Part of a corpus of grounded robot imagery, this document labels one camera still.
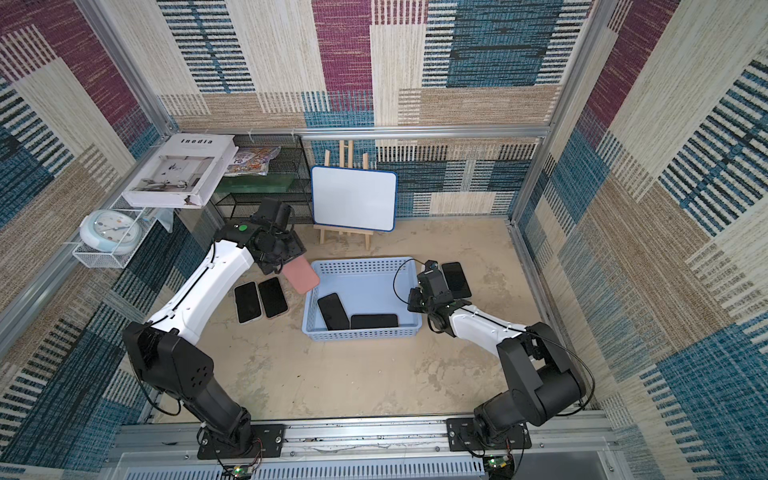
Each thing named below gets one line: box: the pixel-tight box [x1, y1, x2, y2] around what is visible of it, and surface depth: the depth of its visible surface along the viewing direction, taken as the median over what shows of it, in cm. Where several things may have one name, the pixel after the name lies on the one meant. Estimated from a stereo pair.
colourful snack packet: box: [224, 146, 281, 176], surface depth 85 cm
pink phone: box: [282, 256, 320, 294], surface depth 88 cm
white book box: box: [121, 133, 239, 208], surface depth 76 cm
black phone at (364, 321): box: [350, 314, 399, 329], surface depth 95 cm
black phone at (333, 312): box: [317, 292, 350, 331], surface depth 98 cm
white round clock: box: [79, 209, 142, 255], surface depth 67 cm
